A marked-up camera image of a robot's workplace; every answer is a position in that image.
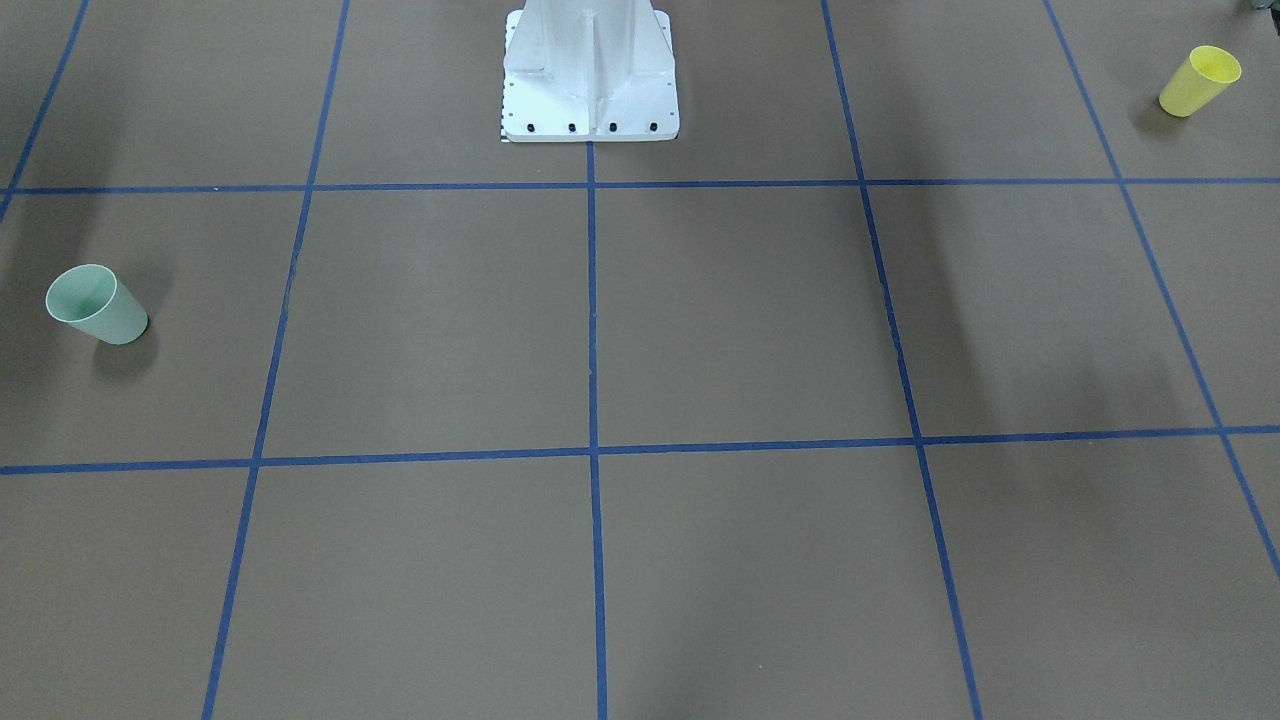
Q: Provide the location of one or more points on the yellow plastic cup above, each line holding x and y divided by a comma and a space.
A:
1204, 74

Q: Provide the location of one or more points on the pale green plastic cup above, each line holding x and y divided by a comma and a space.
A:
92, 299

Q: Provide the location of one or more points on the brown paper table mat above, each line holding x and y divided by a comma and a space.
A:
930, 373

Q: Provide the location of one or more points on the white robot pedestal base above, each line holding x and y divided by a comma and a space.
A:
589, 71

